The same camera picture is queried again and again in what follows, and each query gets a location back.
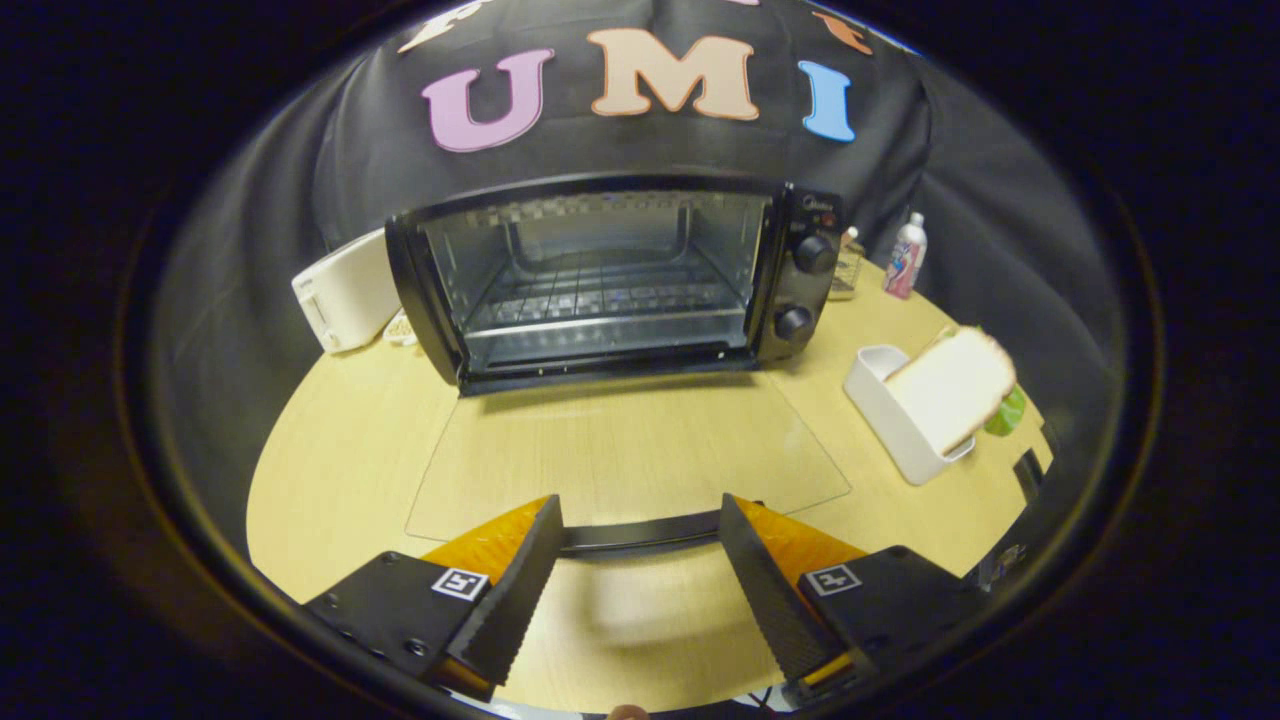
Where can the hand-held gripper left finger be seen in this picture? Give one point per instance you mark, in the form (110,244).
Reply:
(515,600)

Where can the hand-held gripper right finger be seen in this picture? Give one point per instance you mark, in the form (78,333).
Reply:
(765,600)

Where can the lettuce bread sandwich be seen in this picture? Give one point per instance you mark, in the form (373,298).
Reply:
(950,385)

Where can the black toaster oven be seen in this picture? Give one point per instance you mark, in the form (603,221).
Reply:
(800,290)

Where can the white bread toaster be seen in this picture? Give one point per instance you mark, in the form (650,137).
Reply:
(350,285)

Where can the white rectangular tray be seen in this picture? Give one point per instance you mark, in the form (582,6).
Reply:
(885,410)

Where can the small white dish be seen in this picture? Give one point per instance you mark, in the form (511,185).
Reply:
(401,328)

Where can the pink and white bottle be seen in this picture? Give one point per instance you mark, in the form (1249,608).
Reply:
(905,262)

